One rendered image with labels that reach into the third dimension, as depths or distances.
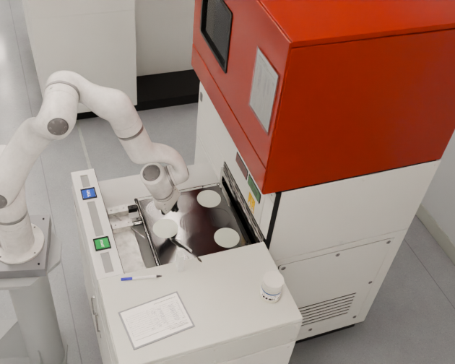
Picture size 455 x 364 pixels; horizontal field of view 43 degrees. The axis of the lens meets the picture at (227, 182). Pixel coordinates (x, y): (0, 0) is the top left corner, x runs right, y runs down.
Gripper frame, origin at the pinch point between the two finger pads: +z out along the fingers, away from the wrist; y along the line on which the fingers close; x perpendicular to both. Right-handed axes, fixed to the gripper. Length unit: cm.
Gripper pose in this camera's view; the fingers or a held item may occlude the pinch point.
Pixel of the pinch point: (173, 207)
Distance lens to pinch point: 221.1
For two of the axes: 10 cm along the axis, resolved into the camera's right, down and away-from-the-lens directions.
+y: -5.4, 8.0, -2.7
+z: 1.5, 4.1, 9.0
